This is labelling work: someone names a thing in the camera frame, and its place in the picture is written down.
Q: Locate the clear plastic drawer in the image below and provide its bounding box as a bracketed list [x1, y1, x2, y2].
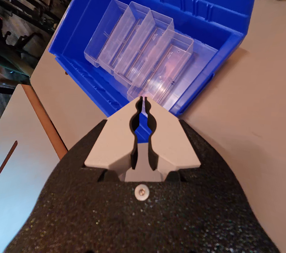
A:
[98, 1, 153, 75]
[114, 10, 175, 85]
[84, 0, 129, 69]
[126, 29, 194, 111]

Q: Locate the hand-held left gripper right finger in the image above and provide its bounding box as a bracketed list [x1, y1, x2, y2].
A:
[144, 96, 201, 180]

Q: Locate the blue plastic bin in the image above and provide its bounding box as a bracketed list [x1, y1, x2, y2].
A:
[49, 0, 257, 145]

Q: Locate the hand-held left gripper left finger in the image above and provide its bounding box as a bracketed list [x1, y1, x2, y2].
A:
[84, 96, 143, 181]

